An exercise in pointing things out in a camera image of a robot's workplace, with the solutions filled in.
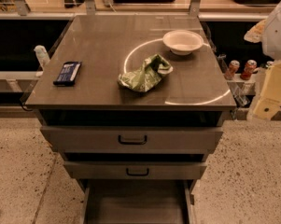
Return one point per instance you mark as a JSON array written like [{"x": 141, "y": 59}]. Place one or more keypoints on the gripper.
[{"x": 277, "y": 36}]

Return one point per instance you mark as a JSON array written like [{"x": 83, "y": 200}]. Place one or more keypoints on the green jalapeno chip bag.
[{"x": 151, "y": 72}]

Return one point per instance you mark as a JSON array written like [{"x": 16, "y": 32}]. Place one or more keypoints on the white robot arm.
[{"x": 271, "y": 40}]

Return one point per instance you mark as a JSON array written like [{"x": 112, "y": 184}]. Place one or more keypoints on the grey drawer cabinet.
[{"x": 133, "y": 121}]

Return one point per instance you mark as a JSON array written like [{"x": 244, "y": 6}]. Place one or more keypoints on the open bottom drawer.
[{"x": 137, "y": 202}]

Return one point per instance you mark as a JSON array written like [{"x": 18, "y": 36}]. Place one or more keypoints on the green soda can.
[{"x": 268, "y": 64}]

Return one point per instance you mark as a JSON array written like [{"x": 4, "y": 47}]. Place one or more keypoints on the red soda can right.
[{"x": 249, "y": 68}]

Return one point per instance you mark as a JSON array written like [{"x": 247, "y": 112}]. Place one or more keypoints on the red soda can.
[
  {"x": 249, "y": 68},
  {"x": 232, "y": 69}
]

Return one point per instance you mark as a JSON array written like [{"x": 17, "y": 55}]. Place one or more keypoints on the clear plastic holder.
[{"x": 236, "y": 91}]

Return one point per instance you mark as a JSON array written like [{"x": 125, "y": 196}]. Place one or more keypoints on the red soda can left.
[{"x": 232, "y": 69}]

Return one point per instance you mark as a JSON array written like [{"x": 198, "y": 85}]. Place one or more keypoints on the white bowl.
[{"x": 182, "y": 42}]

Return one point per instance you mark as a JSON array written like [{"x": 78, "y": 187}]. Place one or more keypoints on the dark blue snack bar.
[{"x": 68, "y": 74}]

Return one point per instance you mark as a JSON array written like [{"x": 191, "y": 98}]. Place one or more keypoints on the pale green spray bottle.
[{"x": 42, "y": 55}]

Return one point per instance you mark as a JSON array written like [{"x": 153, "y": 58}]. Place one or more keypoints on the middle drawer with handle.
[{"x": 135, "y": 170}]

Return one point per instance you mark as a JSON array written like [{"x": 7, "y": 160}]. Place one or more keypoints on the drawer with handle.
[
  {"x": 132, "y": 140},
  {"x": 135, "y": 170}
]

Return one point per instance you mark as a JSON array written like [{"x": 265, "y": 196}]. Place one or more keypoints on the top drawer with handle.
[{"x": 132, "y": 140}]

